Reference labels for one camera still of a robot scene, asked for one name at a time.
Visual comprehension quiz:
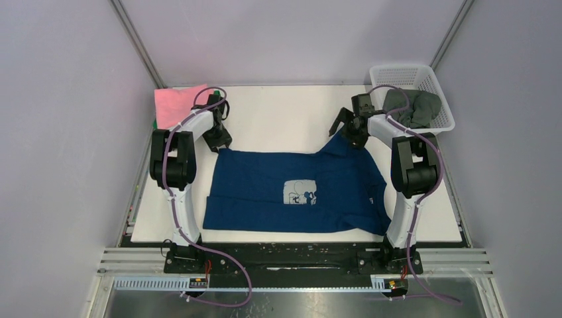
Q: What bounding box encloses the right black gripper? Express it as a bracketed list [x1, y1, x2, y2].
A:
[329, 107, 368, 150]

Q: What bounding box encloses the blue printed t-shirt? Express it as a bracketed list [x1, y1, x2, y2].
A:
[203, 134, 391, 235]

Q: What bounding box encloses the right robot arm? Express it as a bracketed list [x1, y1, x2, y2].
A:
[329, 93, 443, 277]

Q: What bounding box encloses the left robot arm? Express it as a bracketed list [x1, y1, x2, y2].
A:
[149, 90, 232, 272]

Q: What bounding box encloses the pink folded t-shirt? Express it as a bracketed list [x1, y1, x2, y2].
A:
[154, 84, 207, 129]

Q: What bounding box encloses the grey crumpled t-shirt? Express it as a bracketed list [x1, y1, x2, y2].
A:
[382, 89, 443, 129]

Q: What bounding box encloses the white plastic basket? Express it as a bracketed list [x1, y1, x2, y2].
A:
[369, 64, 455, 134]

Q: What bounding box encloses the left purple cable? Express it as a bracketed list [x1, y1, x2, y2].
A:
[160, 86, 253, 308]

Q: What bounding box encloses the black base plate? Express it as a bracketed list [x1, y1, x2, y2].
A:
[164, 242, 411, 288]

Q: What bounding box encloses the white slotted cable duct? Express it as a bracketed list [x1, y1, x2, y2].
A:
[113, 275, 394, 293]

